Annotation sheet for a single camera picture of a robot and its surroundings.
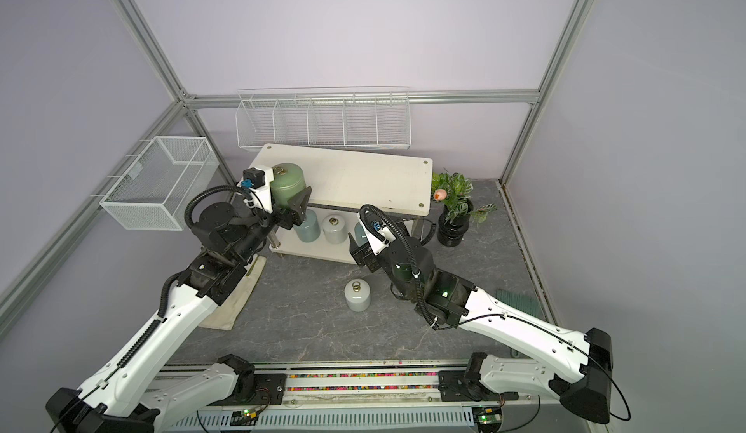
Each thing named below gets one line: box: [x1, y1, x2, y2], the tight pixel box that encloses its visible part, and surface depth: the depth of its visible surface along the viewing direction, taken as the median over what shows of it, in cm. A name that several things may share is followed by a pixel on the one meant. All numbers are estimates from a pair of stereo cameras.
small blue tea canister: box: [354, 221, 369, 248], surface depth 93 cm
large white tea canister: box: [343, 278, 372, 313], surface depth 85 cm
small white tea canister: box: [322, 213, 348, 245], surface depth 93 cm
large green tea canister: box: [270, 162, 309, 208], surface depth 61 cm
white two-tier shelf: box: [251, 142, 433, 265], surface depth 77 cm
